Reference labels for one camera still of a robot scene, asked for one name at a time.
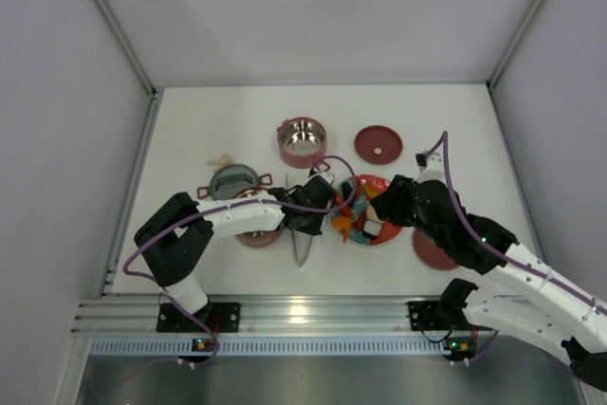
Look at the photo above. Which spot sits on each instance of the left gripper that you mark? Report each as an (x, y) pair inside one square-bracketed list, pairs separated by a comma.
[(321, 194)]

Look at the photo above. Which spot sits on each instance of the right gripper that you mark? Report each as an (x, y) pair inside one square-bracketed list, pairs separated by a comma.
[(386, 201)]

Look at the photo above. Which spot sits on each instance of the steel serving tongs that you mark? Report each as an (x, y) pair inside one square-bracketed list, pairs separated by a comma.
[(300, 242)]

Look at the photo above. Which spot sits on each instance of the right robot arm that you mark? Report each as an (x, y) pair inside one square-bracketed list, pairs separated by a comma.
[(556, 316)]

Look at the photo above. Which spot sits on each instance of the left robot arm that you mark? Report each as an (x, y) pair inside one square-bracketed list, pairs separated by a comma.
[(173, 240)]

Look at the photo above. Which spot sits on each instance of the grey lunch box lid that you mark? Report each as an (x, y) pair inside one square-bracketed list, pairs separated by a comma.
[(231, 179)]

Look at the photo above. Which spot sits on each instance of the white sushi roll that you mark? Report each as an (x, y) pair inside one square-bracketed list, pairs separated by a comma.
[(371, 229)]

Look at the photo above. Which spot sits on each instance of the salmon piece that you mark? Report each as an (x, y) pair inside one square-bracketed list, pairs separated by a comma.
[(342, 223)]

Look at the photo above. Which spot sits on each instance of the red and teal plate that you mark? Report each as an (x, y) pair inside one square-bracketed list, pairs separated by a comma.
[(388, 232)]

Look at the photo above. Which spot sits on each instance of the dark red lid far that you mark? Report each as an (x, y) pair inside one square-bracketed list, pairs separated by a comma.
[(378, 144)]

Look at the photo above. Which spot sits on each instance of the dark red lid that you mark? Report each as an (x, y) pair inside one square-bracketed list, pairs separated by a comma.
[(378, 144), (430, 254)]

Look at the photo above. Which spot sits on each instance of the dark red lid near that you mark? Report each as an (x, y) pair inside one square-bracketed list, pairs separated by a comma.
[(430, 254)]

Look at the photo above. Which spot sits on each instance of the pink steel bowl far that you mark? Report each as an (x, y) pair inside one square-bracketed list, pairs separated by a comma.
[(302, 142)]

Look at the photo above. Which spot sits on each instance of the pink steel bowl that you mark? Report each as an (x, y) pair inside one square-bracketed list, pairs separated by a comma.
[(302, 142), (259, 238)]

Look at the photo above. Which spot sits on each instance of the pink steel bowl near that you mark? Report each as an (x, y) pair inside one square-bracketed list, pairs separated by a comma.
[(259, 238)]

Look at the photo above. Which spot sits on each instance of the beige toy piece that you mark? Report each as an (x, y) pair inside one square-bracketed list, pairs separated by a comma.
[(221, 161)]

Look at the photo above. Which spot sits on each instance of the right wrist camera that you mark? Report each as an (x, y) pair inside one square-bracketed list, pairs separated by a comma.
[(430, 164)]

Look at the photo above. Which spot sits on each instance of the aluminium rail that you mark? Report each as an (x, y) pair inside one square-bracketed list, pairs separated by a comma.
[(254, 315)]

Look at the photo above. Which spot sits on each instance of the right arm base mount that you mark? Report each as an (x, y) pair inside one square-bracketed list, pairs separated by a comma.
[(431, 315)]

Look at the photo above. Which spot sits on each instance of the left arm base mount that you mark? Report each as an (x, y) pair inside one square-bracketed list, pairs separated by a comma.
[(218, 317)]

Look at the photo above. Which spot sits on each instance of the slotted cable duct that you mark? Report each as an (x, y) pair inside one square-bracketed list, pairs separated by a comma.
[(267, 346)]

